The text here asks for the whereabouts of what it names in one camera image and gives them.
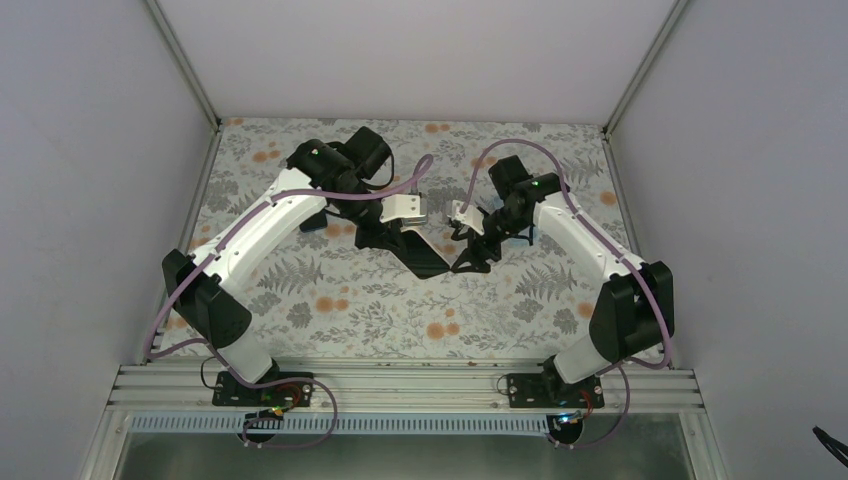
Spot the aluminium rail frame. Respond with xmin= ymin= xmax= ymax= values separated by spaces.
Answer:
xmin=107 ymin=358 xmax=705 ymax=414

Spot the black cable bottom right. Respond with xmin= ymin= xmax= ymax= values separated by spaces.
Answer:
xmin=812 ymin=426 xmax=848 ymax=468

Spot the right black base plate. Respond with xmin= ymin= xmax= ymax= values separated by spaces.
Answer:
xmin=505 ymin=373 xmax=605 ymax=409

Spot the light blue cased phone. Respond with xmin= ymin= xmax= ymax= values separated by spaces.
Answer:
xmin=299 ymin=210 xmax=328 ymax=233

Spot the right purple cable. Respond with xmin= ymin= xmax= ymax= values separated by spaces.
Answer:
xmin=460 ymin=138 xmax=676 ymax=452

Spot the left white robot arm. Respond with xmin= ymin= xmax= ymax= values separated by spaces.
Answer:
xmin=157 ymin=127 xmax=392 ymax=405

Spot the black phone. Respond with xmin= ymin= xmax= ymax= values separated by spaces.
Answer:
xmin=396 ymin=230 xmax=450 ymax=280

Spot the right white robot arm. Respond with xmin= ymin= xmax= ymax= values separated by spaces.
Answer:
xmin=445 ymin=156 xmax=674 ymax=408

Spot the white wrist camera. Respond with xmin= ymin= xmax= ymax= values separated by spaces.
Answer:
xmin=380 ymin=194 xmax=428 ymax=227
xmin=446 ymin=200 xmax=487 ymax=235

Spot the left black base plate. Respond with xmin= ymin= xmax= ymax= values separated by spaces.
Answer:
xmin=211 ymin=372 xmax=314 ymax=410

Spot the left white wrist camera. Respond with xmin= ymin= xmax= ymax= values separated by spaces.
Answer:
xmin=380 ymin=194 xmax=428 ymax=227

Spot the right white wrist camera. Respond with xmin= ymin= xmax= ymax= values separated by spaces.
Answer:
xmin=446 ymin=200 xmax=487 ymax=235

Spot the white slotted cable duct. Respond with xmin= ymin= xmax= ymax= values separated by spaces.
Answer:
xmin=128 ymin=412 xmax=552 ymax=436

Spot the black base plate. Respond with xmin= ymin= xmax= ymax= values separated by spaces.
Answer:
xmin=505 ymin=373 xmax=605 ymax=409
xmin=211 ymin=372 xmax=314 ymax=410

